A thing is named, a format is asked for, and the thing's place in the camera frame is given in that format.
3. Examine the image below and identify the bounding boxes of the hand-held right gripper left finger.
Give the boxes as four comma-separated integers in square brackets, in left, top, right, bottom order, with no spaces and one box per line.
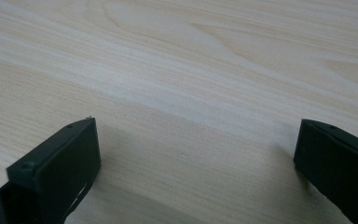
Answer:
[0,117,103,224]

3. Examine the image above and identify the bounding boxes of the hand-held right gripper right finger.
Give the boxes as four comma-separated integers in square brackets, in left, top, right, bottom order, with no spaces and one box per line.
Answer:
[293,118,358,224]

